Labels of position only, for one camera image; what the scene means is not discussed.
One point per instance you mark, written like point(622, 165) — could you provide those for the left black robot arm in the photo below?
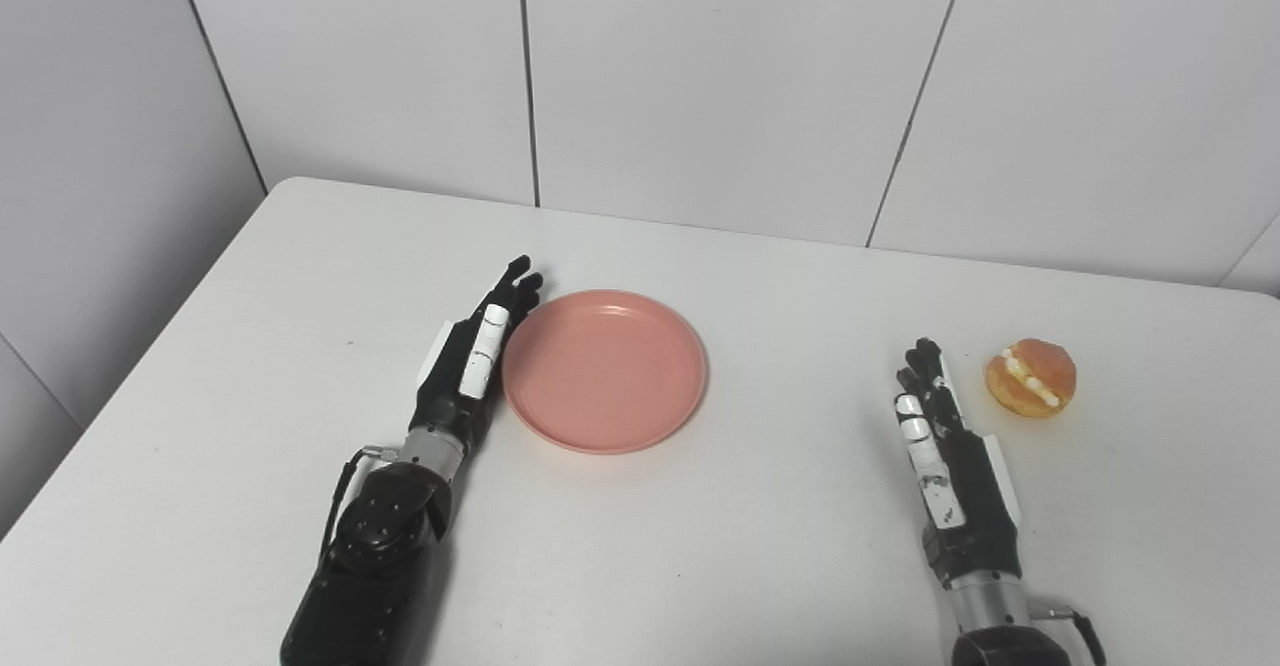
point(385, 556)

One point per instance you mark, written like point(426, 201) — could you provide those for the cream puff pastry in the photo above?
point(1032, 377)

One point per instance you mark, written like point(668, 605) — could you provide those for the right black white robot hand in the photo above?
point(955, 476)

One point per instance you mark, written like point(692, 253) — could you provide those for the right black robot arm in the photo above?
point(1000, 631)

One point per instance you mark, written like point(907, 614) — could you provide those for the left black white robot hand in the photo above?
point(470, 366)

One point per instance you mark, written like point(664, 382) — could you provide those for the pink round plate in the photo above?
point(605, 371)

